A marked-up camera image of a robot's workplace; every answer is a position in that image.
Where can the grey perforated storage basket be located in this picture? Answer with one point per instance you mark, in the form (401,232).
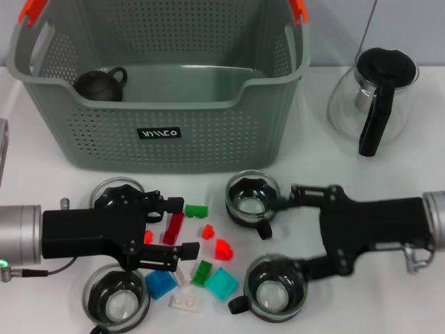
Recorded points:
(174,153)

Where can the teal toy plate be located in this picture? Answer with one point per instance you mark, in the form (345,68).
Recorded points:
(221,283)

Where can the small red toy brick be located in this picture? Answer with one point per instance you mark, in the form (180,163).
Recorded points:
(208,232)
(149,237)

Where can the white toy brick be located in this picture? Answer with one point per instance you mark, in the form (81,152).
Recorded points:
(181,277)

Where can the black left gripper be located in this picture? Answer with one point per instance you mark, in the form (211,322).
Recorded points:
(87,233)

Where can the green sloped toy brick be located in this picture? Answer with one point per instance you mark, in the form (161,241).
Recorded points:
(202,273)

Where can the dark clay teapot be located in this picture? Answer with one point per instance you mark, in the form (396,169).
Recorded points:
(97,87)

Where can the grey metal device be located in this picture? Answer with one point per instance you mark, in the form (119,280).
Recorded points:
(2,146)

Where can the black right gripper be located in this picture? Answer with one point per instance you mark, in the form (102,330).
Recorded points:
(375,222)

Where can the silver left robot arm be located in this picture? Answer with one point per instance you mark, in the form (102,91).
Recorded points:
(17,233)

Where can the white flat toy plate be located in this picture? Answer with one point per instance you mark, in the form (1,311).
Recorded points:
(186,302)

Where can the long dark red toy brick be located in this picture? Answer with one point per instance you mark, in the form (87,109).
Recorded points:
(174,228)

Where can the large red toy brick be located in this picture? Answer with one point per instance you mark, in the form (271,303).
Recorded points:
(224,250)

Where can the blue flat toy plate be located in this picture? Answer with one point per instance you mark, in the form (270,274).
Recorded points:
(160,283)

